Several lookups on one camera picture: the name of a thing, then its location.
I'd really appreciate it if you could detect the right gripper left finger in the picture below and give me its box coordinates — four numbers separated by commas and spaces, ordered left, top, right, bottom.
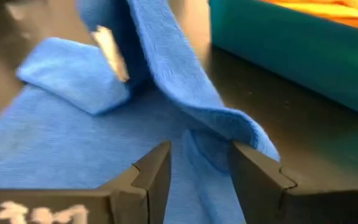
99, 141, 173, 224

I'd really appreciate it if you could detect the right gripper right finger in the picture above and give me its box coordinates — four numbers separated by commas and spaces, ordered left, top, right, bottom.
228, 141, 358, 224

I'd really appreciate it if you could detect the orange microfiber towel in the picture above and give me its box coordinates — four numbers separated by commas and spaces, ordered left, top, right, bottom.
259, 0, 358, 32

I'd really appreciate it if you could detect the teal plastic bin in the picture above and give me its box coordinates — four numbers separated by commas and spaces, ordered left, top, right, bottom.
208, 0, 358, 123

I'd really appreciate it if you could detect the blue microfiber towel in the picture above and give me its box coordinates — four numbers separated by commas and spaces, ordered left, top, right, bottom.
0, 0, 282, 224

